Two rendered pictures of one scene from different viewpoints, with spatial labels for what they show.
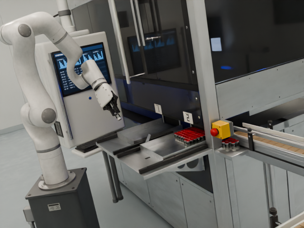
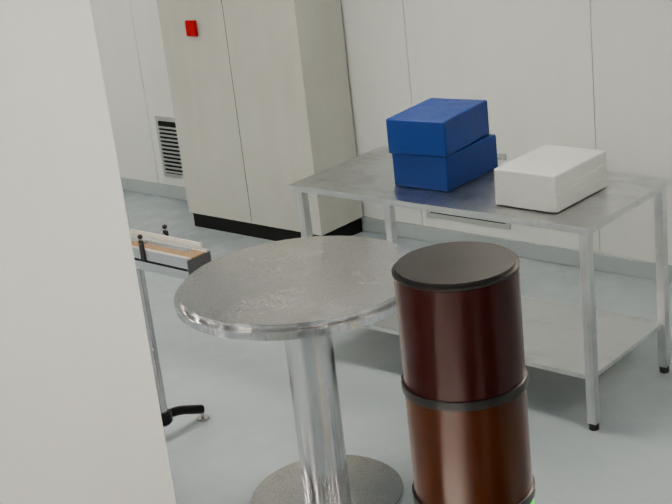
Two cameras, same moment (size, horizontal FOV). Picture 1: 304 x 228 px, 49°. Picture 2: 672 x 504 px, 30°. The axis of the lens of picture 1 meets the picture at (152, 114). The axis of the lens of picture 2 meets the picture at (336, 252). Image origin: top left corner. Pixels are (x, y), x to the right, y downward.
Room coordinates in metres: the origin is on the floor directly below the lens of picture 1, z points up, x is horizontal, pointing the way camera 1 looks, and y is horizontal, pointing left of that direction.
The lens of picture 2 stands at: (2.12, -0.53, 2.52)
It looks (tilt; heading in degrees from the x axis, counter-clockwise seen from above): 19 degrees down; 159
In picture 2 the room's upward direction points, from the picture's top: 7 degrees counter-clockwise
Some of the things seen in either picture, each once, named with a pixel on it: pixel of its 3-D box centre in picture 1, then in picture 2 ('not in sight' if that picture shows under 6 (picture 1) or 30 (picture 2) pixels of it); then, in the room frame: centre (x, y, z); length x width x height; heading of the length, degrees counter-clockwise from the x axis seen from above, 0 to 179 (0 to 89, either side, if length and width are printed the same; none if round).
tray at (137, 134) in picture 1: (149, 130); not in sight; (2.02, 0.04, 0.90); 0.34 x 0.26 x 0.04; 116
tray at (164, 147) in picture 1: (178, 143); not in sight; (1.72, -0.11, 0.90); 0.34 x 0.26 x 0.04; 116
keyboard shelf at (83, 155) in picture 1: (102, 142); not in sight; (2.29, 0.39, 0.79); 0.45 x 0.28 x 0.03; 126
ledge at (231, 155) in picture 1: (233, 150); not in sight; (1.55, -0.37, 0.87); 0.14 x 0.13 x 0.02; 116
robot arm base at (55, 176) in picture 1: (53, 164); not in sight; (1.59, 0.54, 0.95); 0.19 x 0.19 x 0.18
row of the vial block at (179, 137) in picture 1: (183, 139); not in sight; (1.74, -0.15, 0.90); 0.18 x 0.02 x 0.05; 26
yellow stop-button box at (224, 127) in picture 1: (222, 129); not in sight; (1.54, -0.33, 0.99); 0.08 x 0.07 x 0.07; 116
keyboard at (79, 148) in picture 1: (104, 139); not in sight; (2.26, 0.37, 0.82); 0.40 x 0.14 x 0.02; 126
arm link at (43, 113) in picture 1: (30, 76); not in sight; (1.57, 0.52, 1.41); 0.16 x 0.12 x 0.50; 41
